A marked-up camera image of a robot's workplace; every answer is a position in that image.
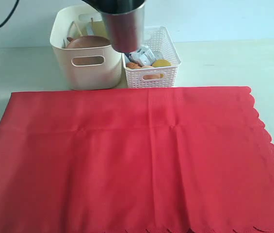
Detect brown round plate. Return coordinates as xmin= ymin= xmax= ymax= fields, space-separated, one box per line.
xmin=66 ymin=35 xmax=111 ymax=66

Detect blue white milk carton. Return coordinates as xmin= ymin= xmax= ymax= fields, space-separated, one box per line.
xmin=125 ymin=46 xmax=156 ymax=67

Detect red scalloped table cloth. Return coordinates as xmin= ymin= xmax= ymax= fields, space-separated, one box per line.
xmin=0 ymin=86 xmax=274 ymax=233

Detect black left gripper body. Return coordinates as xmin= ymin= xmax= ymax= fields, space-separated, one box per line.
xmin=82 ymin=0 xmax=145 ymax=14

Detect silver table knife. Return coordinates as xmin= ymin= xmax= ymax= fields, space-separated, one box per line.
xmin=85 ymin=23 xmax=95 ymax=35

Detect cream plastic bin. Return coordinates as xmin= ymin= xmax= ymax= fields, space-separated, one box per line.
xmin=49 ymin=4 xmax=122 ymax=90

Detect white woven plastic basket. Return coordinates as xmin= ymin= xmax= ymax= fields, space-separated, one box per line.
xmin=122 ymin=26 xmax=181 ymax=88

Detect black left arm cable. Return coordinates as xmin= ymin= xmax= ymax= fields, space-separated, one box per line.
xmin=0 ymin=0 xmax=21 ymax=30

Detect yellow lemon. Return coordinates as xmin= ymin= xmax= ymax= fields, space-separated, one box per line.
xmin=151 ymin=59 xmax=171 ymax=80

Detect fried chicken nugget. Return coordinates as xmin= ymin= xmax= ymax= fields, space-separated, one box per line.
xmin=126 ymin=62 xmax=141 ymax=69

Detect stainless steel cup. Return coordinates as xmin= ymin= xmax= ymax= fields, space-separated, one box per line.
xmin=101 ymin=3 xmax=145 ymax=53

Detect brown egg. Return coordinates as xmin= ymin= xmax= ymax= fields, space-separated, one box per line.
xmin=141 ymin=65 xmax=161 ymax=80

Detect pale green bowl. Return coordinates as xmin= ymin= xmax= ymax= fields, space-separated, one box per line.
xmin=94 ymin=21 xmax=109 ymax=39

